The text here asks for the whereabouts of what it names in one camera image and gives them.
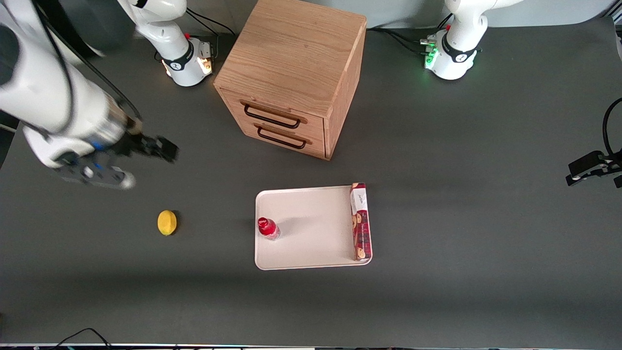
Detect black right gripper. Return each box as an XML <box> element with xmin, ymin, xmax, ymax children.
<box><xmin>95</xmin><ymin>117</ymin><xmax>180</xmax><ymax>164</ymax></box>

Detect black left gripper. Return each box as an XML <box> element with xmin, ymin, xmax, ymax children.
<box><xmin>566</xmin><ymin>150</ymin><xmax>622</xmax><ymax>189</ymax></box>

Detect red coke bottle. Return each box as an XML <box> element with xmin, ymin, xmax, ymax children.
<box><xmin>257</xmin><ymin>217</ymin><xmax>281</xmax><ymax>241</ymax></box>

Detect white plastic tray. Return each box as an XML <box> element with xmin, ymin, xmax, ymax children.
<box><xmin>255</xmin><ymin>185</ymin><xmax>373</xmax><ymax>271</ymax></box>

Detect yellow lemon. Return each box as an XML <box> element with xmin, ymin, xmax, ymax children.
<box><xmin>157</xmin><ymin>210</ymin><xmax>178</xmax><ymax>237</ymax></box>

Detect wooden drawer cabinet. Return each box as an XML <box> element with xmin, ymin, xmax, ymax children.
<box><xmin>213</xmin><ymin>0</ymin><xmax>367</xmax><ymax>161</ymax></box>

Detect red cookie box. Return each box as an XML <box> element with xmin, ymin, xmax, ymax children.
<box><xmin>349</xmin><ymin>182</ymin><xmax>373</xmax><ymax>263</ymax></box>

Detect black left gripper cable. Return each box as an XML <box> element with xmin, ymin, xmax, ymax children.
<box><xmin>602</xmin><ymin>97</ymin><xmax>622</xmax><ymax>157</ymax></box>

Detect black drawer handle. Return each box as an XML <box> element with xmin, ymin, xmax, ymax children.
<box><xmin>243</xmin><ymin>104</ymin><xmax>302</xmax><ymax>130</ymax></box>
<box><xmin>257</xmin><ymin>127</ymin><xmax>308</xmax><ymax>150</ymax></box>

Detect black right arm base cable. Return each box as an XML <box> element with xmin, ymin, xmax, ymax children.
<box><xmin>186</xmin><ymin>8</ymin><xmax>239</xmax><ymax>37</ymax></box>

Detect black cable at table edge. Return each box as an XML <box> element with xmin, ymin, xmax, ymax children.
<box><xmin>48</xmin><ymin>328</ymin><xmax>113</xmax><ymax>350</ymax></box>

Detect black left arm base cables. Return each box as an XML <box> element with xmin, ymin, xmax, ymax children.
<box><xmin>366</xmin><ymin>14</ymin><xmax>453</xmax><ymax>55</ymax></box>

